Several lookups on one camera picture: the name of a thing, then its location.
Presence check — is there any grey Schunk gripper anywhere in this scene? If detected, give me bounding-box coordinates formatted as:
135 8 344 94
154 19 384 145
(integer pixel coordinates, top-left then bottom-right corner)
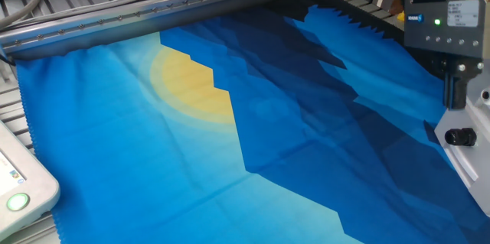
403 0 490 110

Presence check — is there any white drawer with black knob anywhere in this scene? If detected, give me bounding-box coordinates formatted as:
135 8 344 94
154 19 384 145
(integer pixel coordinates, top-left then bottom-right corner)
435 110 490 196

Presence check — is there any white plastic drawer cabinet housing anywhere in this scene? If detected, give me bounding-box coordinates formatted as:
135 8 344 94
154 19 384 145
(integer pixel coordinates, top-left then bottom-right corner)
434 71 490 217

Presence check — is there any blue mountain sun print cloth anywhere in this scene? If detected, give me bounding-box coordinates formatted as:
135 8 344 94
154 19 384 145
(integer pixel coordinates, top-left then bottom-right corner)
15 5 490 244

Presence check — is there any white teach pendant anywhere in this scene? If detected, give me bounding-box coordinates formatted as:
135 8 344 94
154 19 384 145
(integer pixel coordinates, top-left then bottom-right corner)
0 119 61 242

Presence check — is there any bolted aluminium rail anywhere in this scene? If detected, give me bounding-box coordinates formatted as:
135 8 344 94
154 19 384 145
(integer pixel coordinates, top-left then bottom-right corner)
0 0 326 60

